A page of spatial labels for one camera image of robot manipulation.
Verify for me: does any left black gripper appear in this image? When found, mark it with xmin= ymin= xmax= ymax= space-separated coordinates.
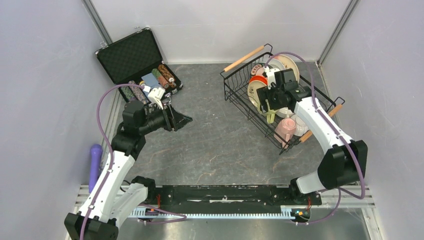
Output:
xmin=138 ymin=100 xmax=193 ymax=135

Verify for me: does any black wire dish rack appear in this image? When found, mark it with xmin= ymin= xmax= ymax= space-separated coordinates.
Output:
xmin=220 ymin=43 xmax=345 ymax=155

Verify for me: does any yellow green mug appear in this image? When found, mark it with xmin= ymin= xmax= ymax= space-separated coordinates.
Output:
xmin=264 ymin=110 xmax=276 ymax=124

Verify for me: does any orange plate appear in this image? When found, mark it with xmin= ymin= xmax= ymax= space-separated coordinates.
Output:
xmin=249 ymin=75 xmax=268 ymax=86

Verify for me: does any pink and cream plate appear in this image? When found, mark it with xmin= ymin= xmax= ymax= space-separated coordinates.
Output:
xmin=274 ymin=54 xmax=300 ymax=82

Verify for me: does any white scalloped plate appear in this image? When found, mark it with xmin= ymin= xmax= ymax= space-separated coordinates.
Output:
xmin=268 ymin=58 xmax=286 ymax=71

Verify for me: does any cream plate with black spot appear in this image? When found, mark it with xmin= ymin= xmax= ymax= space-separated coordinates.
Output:
xmin=247 ymin=80 xmax=267 ymax=112

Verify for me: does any pink mug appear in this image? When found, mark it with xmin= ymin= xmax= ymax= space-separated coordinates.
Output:
xmin=273 ymin=118 xmax=296 ymax=149

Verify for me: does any white cup with handle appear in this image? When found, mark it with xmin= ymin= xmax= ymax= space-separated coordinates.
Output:
xmin=276 ymin=107 xmax=294 ymax=119

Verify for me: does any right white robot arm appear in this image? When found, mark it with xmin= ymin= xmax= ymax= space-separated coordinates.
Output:
xmin=256 ymin=66 xmax=368 ymax=204

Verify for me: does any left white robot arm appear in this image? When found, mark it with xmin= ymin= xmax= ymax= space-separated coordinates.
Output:
xmin=64 ymin=100 xmax=193 ymax=240

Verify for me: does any blue card deck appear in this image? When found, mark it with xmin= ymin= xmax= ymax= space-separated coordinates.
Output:
xmin=141 ymin=73 xmax=161 ymax=88

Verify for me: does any black poker chip case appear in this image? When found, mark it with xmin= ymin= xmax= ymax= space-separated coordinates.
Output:
xmin=95 ymin=27 xmax=184 ymax=96

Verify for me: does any purple flashlight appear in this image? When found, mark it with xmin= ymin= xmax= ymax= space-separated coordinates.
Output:
xmin=88 ymin=144 xmax=103 ymax=193

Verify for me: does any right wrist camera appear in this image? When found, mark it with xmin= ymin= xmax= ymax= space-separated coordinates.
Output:
xmin=264 ymin=66 xmax=281 ymax=90

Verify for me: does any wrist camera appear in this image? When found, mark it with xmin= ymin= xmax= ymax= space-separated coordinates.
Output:
xmin=143 ymin=85 xmax=165 ymax=110
xmin=264 ymin=66 xmax=281 ymax=90

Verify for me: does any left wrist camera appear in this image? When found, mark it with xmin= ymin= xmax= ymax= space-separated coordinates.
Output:
xmin=143 ymin=85 xmax=165 ymax=110

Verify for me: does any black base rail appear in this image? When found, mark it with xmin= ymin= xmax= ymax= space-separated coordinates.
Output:
xmin=143 ymin=184 xmax=322 ymax=218

